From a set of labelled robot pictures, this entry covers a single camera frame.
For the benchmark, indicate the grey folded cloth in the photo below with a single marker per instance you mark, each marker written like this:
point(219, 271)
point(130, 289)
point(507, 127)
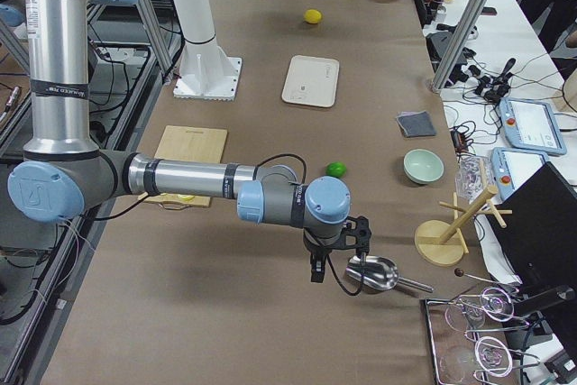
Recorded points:
point(415, 124)

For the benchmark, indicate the black wire dish rack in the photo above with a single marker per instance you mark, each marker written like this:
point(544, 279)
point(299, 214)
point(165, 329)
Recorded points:
point(466, 338)

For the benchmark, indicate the clear plastic bag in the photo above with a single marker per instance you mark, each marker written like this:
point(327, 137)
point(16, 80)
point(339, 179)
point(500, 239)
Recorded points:
point(468, 179)

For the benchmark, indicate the blue teach pendant lower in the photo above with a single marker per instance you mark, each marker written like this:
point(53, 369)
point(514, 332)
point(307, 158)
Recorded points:
point(513, 167)

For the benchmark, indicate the blue teach pendant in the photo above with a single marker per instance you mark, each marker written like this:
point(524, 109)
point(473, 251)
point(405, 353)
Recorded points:
point(530, 125)
point(513, 167)

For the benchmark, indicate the yellow lemon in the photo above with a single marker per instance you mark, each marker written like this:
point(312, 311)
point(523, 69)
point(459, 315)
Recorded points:
point(312, 16)

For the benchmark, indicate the black monitor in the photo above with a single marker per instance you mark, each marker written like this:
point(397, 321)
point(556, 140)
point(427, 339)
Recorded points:
point(539, 240)

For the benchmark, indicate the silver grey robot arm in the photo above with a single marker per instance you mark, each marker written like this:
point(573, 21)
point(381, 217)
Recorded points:
point(64, 172)

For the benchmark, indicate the bamboo cutting board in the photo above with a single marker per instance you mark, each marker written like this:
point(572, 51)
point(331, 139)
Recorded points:
point(188, 144)

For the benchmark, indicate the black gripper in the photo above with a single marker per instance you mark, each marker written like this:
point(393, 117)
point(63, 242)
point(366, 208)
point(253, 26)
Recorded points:
point(316, 251)

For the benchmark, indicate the white camera stand base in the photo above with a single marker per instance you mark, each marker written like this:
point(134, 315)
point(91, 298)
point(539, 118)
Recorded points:
point(205, 71)

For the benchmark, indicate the mint green bowl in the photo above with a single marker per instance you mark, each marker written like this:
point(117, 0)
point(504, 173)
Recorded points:
point(423, 166)

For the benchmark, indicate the blue teach pendant upper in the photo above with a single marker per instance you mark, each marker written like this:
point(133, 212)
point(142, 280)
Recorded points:
point(530, 125)

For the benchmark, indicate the green lime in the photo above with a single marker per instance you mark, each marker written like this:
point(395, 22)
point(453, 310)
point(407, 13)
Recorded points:
point(336, 169)

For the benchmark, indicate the cream rectangular tray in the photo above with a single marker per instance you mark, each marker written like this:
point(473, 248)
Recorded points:
point(311, 81)

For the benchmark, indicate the wooden mug tree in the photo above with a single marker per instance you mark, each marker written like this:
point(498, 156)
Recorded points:
point(442, 243)

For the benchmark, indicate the metal scoop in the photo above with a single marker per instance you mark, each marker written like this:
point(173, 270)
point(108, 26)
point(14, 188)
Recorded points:
point(381, 274)

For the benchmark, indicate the aluminium frame post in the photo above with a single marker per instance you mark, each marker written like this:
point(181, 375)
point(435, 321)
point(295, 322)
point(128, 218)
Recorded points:
point(464, 27)

